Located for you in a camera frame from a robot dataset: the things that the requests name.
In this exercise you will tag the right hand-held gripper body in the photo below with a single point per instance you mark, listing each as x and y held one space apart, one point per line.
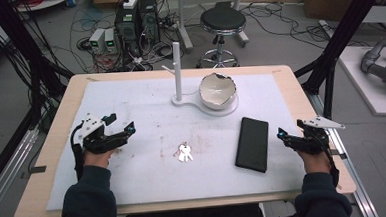
313 142

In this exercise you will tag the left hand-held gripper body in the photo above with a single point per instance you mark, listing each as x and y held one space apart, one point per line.
94 142

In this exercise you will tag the black wallet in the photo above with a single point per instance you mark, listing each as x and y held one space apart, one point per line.
252 143

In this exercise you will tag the silver bunch of keys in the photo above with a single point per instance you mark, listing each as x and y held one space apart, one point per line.
184 154

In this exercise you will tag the white hook stand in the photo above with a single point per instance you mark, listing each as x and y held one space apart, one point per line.
177 72

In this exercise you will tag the white jagged-rim bowl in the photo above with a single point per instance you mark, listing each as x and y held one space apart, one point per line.
217 90

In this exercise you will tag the person's left hand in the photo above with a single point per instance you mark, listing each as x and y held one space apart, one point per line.
96 159

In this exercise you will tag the person's right hand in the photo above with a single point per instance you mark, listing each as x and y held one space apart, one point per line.
315 163

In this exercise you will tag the black tape piece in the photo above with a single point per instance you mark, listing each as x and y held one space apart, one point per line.
342 155
37 170

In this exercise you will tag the wooden table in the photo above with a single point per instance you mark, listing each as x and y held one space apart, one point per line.
64 112

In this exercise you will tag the white table mat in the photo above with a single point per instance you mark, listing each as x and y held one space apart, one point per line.
151 180

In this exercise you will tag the white floor platform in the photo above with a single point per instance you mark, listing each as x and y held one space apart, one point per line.
356 80

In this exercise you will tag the grey power supply unit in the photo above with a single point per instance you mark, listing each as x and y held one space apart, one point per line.
96 40
110 41

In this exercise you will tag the black computer tower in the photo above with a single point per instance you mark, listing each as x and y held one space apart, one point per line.
149 20
126 28

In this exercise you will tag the white power strip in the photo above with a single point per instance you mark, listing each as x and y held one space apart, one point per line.
327 28

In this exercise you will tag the grey metal stand leg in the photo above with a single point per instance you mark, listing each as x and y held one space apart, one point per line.
184 29
240 19

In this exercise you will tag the white box on tower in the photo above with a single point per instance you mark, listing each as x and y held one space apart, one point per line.
130 1

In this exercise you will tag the black round stool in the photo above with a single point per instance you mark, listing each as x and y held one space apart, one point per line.
223 20

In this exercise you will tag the white round table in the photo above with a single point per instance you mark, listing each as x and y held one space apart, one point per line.
42 4

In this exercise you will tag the aluminium rail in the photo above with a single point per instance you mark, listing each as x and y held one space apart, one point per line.
7 175
362 196

